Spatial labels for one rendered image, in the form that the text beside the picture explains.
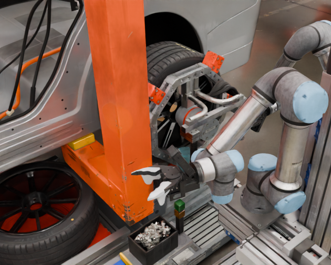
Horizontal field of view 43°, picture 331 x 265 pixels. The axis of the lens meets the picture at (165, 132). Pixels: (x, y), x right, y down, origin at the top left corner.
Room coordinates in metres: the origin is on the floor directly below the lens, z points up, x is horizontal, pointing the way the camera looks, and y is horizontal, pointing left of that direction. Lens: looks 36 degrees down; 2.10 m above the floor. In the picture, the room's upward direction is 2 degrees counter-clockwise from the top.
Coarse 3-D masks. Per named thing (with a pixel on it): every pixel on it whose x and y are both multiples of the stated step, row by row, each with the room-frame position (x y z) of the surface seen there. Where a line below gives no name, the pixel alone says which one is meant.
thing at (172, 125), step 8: (200, 80) 2.14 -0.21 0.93; (208, 80) 2.07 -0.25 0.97; (176, 88) 1.95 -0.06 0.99; (200, 88) 2.06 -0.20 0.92; (208, 88) 2.10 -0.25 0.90; (176, 96) 1.94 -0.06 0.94; (168, 104) 1.91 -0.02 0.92; (208, 104) 2.10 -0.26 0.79; (168, 112) 1.91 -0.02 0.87; (176, 112) 2.00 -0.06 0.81; (208, 112) 2.07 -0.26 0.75; (168, 120) 1.91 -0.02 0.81; (160, 128) 1.87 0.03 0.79; (168, 128) 1.92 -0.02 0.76; (176, 128) 2.10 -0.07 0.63; (160, 136) 2.03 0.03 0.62; (168, 136) 1.91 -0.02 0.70; (176, 136) 2.03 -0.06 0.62; (160, 144) 1.93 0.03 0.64; (168, 144) 1.95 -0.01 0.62; (176, 144) 1.95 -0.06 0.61; (184, 144) 1.96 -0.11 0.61
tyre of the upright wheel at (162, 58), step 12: (156, 48) 2.05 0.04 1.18; (168, 48) 2.04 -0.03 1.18; (180, 48) 2.05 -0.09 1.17; (156, 60) 1.93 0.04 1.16; (168, 60) 1.92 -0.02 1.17; (180, 60) 1.93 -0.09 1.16; (192, 60) 1.98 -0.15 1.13; (156, 72) 1.85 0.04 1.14; (168, 72) 1.88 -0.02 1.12; (156, 84) 1.84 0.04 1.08
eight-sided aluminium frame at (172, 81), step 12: (180, 72) 1.88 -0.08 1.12; (192, 72) 1.88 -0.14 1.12; (204, 72) 1.92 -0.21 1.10; (168, 84) 1.81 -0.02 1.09; (180, 84) 1.82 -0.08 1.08; (168, 96) 1.78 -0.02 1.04; (216, 96) 2.05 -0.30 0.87; (156, 108) 1.73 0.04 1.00; (156, 120) 1.72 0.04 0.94; (156, 132) 1.72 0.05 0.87; (156, 144) 1.72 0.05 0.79; (204, 144) 1.94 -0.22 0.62; (156, 156) 1.72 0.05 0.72; (168, 156) 1.77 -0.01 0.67
